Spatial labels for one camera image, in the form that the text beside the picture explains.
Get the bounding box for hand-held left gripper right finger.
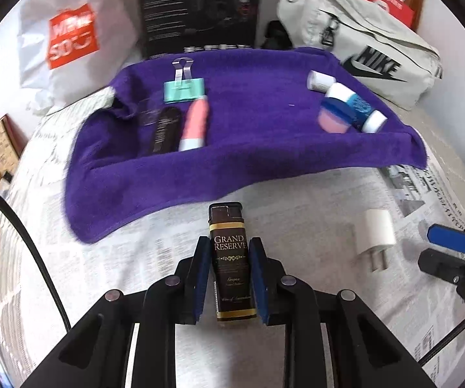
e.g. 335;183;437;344
249;236;437;388

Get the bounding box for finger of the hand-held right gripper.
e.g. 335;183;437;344
418;249;465;283
427;224;465;253

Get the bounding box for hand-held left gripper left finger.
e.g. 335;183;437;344
24;236;213;388

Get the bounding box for brown gold-label lighter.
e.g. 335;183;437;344
208;202;257;323

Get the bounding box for white charger plug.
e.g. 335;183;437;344
351;209;397;273

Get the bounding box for pink and white lighter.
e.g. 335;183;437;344
178;99;211;152

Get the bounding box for black lighter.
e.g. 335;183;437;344
149;106;182;155

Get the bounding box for white bottle with blue label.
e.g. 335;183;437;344
325;83;388;133

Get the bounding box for pink and blue round container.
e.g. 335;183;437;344
317;98;356;134

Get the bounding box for clear plastic cup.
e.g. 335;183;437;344
137;98;168;128

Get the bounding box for newspaper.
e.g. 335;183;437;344
0;166;465;388

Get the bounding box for purple towel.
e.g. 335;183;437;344
64;46;429;245

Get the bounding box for teal binder clip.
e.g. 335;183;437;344
163;57;205;103

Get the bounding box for small white roll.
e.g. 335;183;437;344
306;70;332;91

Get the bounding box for striped bed sheet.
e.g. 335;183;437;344
0;89;116;251

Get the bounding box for grey waist bag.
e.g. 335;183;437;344
276;0;443;111

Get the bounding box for brown patterned book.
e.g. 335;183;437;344
0;115;28;178

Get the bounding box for white plastic bag red logo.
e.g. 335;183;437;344
17;0;140;114

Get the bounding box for black headset box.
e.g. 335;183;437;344
137;0;262;60

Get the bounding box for thin black cable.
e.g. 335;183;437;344
418;301;465;363

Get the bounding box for thick black cable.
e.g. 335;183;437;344
0;178;73;331

